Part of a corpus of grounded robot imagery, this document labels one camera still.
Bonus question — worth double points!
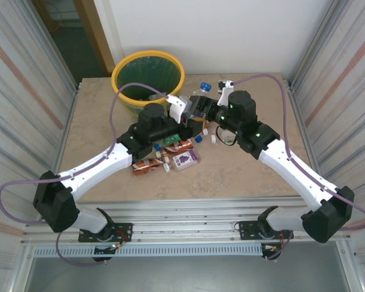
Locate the slotted cable duct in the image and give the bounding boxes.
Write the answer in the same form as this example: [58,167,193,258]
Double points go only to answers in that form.
[32,245,263,259]

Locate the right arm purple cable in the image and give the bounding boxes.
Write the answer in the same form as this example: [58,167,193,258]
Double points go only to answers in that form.
[232,74,365,231]

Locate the wooden door frame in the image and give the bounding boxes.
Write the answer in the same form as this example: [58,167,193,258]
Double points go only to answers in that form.
[74,0,119,78]

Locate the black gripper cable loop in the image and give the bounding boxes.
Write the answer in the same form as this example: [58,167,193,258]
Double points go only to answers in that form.
[215,126,237,146]

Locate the copper label coffee bottle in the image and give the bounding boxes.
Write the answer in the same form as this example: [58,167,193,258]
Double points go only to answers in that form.
[130,156,171,176]
[155,139,195,156]

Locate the orange black base wires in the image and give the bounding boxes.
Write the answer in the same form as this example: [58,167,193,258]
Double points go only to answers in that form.
[94,230,131,262]
[261,234,293,262]

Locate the purple grape label bottle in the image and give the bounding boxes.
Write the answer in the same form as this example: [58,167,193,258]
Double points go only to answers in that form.
[163,150,201,173]

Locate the yellow rim waste bin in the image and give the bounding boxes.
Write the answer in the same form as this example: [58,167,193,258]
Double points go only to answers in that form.
[111,49,186,118]

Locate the yellow plastic bin liner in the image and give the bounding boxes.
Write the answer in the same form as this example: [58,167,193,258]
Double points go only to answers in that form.
[114,54,183,118]

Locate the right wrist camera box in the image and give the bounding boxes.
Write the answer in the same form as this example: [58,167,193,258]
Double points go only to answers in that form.
[218,79,235,106]

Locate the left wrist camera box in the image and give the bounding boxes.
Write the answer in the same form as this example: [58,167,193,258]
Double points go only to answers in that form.
[166,95,192,125]

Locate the aluminium rail frame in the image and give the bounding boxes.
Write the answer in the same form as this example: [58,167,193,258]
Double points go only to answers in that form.
[19,196,352,248]

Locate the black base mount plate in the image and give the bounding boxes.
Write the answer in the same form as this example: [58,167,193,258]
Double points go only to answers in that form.
[78,223,134,243]
[237,220,295,241]

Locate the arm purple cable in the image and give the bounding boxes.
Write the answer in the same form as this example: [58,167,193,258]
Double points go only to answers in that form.
[232,74,365,231]
[0,83,173,267]

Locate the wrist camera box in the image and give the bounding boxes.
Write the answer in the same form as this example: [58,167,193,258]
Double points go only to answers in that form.
[166,95,192,125]
[218,79,235,106]

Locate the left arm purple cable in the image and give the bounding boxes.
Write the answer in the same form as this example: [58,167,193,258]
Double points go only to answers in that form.
[0,83,173,267]

